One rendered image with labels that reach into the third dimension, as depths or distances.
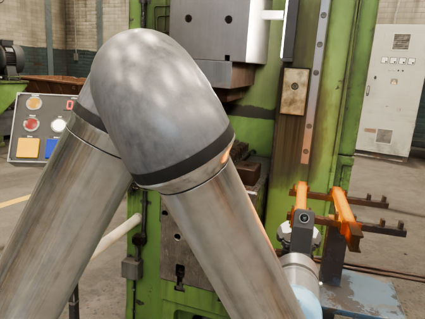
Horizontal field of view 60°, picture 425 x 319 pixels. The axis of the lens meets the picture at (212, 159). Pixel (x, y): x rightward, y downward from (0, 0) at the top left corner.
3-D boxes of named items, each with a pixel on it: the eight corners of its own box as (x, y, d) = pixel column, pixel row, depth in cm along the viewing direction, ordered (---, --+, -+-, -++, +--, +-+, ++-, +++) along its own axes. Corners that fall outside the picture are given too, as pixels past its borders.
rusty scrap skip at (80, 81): (79, 128, 694) (77, 82, 673) (16, 116, 781) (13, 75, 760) (123, 121, 797) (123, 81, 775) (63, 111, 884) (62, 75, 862)
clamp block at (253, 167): (254, 187, 138) (255, 170, 136) (232, 183, 140) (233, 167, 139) (260, 178, 149) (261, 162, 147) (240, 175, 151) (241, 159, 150)
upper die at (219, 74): (230, 88, 132) (232, 61, 130) (179, 84, 138) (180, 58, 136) (253, 85, 171) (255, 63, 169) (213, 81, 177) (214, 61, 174)
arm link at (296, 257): (274, 258, 72) (326, 268, 70) (276, 247, 76) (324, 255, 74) (270, 298, 74) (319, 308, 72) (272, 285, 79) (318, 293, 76)
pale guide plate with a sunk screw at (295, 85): (303, 115, 138) (308, 69, 134) (279, 113, 141) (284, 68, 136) (303, 114, 140) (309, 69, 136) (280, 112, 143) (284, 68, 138)
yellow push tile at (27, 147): (36, 157, 135) (39, 138, 138) (15, 156, 134) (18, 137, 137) (38, 158, 137) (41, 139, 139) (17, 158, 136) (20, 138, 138)
